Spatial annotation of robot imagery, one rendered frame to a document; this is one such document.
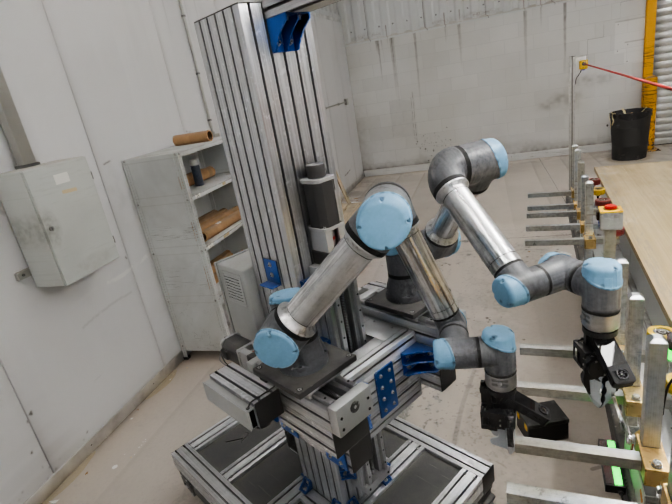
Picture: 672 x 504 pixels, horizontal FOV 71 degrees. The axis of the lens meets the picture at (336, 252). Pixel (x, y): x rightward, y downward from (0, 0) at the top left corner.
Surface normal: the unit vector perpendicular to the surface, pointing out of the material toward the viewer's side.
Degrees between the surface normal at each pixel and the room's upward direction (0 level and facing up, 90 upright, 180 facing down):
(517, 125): 90
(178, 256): 90
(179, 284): 90
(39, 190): 90
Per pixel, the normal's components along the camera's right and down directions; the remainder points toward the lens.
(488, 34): -0.27, 0.36
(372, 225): -0.07, 0.26
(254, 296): 0.68, 0.14
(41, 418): 0.95, -0.06
